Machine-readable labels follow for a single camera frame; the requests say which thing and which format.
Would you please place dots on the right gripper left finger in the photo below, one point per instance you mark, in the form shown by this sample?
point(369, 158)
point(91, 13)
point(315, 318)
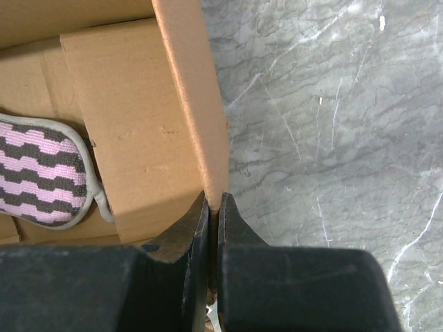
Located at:
point(159, 286)

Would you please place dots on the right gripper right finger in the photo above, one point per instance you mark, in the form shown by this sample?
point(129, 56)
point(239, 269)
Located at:
point(284, 288)

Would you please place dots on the purple black striped sponge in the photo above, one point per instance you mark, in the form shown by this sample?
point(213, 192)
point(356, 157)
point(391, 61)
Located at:
point(47, 175)

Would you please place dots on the brown cardboard express box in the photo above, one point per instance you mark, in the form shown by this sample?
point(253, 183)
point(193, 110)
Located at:
point(136, 80)

